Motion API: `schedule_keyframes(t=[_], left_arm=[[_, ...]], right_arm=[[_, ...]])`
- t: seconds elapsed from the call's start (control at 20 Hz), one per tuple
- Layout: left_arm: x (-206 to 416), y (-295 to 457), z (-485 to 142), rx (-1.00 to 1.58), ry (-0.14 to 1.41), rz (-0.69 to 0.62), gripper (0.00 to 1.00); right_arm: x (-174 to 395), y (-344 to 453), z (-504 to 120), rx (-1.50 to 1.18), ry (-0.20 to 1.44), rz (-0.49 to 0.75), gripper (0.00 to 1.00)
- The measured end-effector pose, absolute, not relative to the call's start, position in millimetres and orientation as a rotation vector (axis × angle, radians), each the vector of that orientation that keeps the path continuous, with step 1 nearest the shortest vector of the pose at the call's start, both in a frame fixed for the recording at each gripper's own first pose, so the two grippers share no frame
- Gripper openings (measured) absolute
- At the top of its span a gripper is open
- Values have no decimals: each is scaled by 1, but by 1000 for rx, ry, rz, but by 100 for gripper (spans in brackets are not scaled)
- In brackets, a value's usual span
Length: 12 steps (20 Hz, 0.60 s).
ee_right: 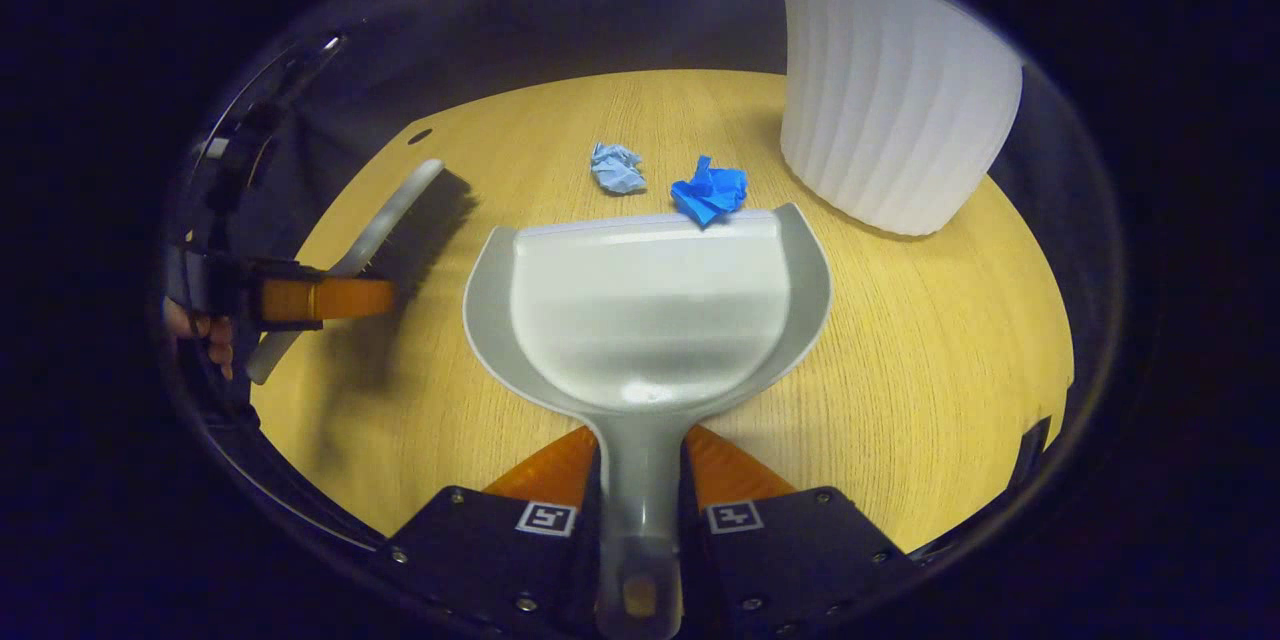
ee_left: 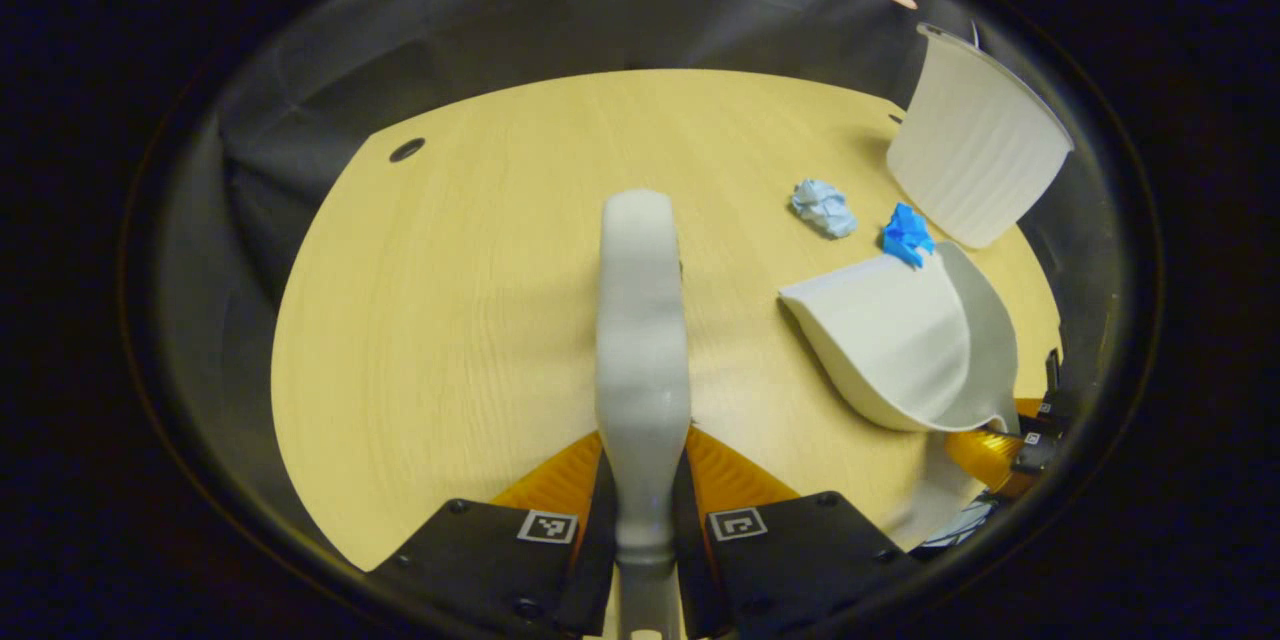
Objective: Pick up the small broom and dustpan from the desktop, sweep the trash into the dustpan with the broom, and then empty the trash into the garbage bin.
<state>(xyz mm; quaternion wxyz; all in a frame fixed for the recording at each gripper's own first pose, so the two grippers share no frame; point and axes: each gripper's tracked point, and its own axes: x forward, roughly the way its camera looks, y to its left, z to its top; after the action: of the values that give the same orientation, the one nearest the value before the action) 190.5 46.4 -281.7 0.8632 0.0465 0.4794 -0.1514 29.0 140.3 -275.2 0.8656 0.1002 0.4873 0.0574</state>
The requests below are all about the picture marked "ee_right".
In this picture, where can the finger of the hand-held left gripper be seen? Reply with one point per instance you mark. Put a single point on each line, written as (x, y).
(330, 300)

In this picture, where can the bright blue paper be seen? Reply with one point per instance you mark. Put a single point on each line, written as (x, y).
(708, 192)

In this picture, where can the light blue paper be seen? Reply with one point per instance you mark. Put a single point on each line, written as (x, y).
(617, 170)

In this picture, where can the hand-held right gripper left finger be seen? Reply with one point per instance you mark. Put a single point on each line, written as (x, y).
(500, 560)

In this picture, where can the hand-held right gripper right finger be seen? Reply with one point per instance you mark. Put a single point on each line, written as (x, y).
(790, 560)

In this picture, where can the white ribbed garbage bin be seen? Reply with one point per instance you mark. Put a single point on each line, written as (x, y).
(890, 100)

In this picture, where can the white dustpan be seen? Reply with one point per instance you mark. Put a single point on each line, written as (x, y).
(650, 320)

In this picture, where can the black backdrop cloth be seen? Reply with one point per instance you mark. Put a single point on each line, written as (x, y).
(620, 10)

